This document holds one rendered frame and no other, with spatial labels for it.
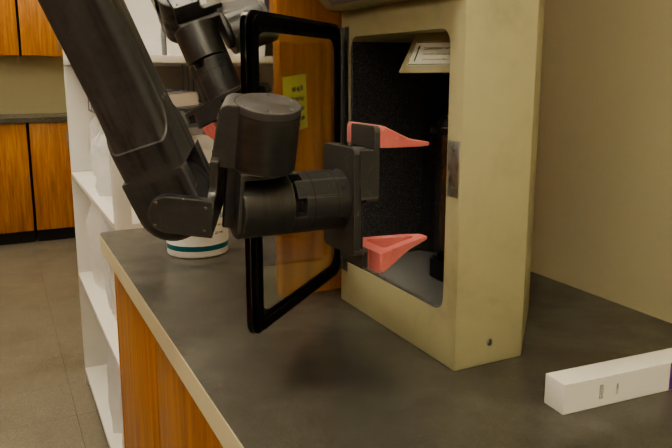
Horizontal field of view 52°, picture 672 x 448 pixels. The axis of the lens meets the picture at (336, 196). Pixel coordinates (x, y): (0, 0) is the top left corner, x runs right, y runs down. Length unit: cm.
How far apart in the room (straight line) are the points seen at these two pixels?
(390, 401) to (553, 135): 69
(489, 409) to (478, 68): 40
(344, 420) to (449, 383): 16
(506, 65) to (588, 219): 49
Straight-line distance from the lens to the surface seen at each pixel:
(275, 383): 87
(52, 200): 577
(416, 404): 83
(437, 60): 93
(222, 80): 92
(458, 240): 86
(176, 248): 144
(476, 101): 85
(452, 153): 85
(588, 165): 128
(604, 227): 127
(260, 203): 59
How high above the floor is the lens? 132
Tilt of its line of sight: 10 degrees down
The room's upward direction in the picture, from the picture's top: straight up
